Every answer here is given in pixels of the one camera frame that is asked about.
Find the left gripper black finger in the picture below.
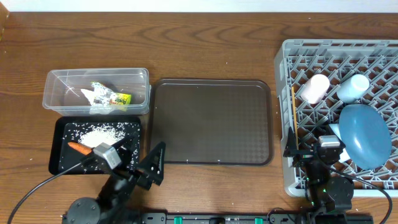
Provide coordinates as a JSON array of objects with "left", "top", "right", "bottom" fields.
[
  {"left": 113, "top": 132, "right": 139, "bottom": 159},
  {"left": 137, "top": 142, "right": 166, "bottom": 190}
]

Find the wooden chopstick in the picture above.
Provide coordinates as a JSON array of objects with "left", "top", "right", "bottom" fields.
[
  {"left": 294, "top": 122, "right": 299, "bottom": 150},
  {"left": 291, "top": 86, "right": 298, "bottom": 134}
]

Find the orange carrot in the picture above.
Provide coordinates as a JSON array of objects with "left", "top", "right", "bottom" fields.
[{"left": 68, "top": 142, "right": 92, "bottom": 156}]

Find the light blue bowl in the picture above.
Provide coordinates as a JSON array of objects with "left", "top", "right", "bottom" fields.
[{"left": 328, "top": 124, "right": 350, "bottom": 163}]

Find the foil snack wrapper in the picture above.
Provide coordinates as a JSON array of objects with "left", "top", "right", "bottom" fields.
[{"left": 90, "top": 82, "right": 132, "bottom": 106}]

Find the pink cup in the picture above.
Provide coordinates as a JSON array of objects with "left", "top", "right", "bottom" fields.
[{"left": 300, "top": 74, "right": 330, "bottom": 104}]

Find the white paper napkin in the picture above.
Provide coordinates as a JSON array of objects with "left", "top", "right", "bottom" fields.
[{"left": 81, "top": 89, "right": 95, "bottom": 105}]

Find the dark blue plate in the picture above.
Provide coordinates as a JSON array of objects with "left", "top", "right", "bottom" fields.
[{"left": 339, "top": 104, "right": 392, "bottom": 170}]

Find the light blue cup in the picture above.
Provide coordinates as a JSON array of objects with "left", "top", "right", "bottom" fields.
[{"left": 336, "top": 74, "right": 370, "bottom": 103}]

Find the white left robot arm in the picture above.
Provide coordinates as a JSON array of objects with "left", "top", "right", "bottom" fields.
[{"left": 62, "top": 133, "right": 166, "bottom": 224}]

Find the grey dishwasher rack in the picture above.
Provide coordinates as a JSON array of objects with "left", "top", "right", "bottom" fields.
[{"left": 274, "top": 39, "right": 398, "bottom": 198}]

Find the white rice pile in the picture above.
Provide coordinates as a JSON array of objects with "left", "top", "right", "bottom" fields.
[{"left": 62, "top": 122, "right": 141, "bottom": 172}]

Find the black tray bin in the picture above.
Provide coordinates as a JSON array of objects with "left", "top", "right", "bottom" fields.
[{"left": 49, "top": 115, "right": 142, "bottom": 175}]

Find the brown serving tray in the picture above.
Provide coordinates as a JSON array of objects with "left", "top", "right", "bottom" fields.
[{"left": 147, "top": 78, "right": 274, "bottom": 166}]

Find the clear plastic bin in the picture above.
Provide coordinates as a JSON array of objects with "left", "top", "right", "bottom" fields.
[{"left": 42, "top": 68, "right": 150, "bottom": 116}]

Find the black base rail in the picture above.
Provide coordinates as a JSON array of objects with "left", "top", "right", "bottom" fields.
[{"left": 138, "top": 212, "right": 374, "bottom": 224}]

